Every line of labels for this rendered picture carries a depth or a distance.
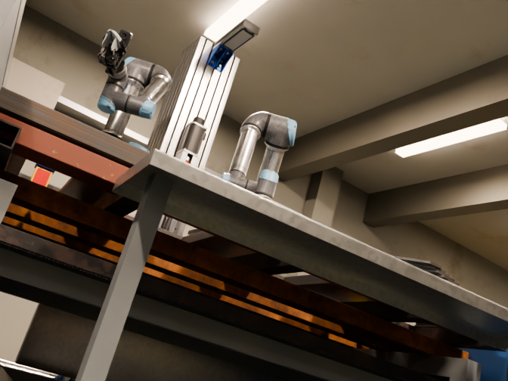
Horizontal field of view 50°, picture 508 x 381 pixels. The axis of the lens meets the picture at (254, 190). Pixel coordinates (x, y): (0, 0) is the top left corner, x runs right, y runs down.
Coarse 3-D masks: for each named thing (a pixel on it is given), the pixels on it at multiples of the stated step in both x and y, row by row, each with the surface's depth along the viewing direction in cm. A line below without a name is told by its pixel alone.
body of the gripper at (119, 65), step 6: (102, 48) 203; (108, 48) 204; (102, 54) 203; (108, 54) 204; (114, 54) 203; (120, 54) 207; (102, 60) 206; (108, 60) 207; (114, 60) 204; (120, 60) 208; (108, 66) 207; (114, 66) 209; (120, 66) 214; (108, 72) 212; (114, 72) 212
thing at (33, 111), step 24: (0, 96) 115; (24, 120) 118; (48, 120) 119; (72, 120) 121; (96, 144) 123; (120, 144) 125; (72, 192) 164; (96, 192) 157; (192, 240) 183; (216, 240) 172; (312, 288) 200; (336, 288) 189
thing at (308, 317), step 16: (16, 208) 145; (32, 224) 151; (48, 224) 148; (64, 224) 150; (80, 240) 155; (96, 240) 153; (112, 240) 155; (176, 272) 163; (192, 272) 165; (208, 288) 173; (224, 288) 169; (256, 304) 176; (272, 304) 176; (304, 320) 181; (320, 320) 183; (352, 336) 188; (368, 336) 191
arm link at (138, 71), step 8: (128, 64) 250; (136, 64) 250; (144, 64) 251; (152, 64) 252; (128, 72) 249; (136, 72) 249; (144, 72) 250; (152, 72) 257; (136, 80) 248; (144, 80) 251; (128, 88) 247; (136, 88) 249; (120, 112) 243; (112, 120) 242; (120, 120) 243; (128, 120) 247; (104, 128) 242; (112, 128) 241; (120, 128) 242; (120, 136) 241
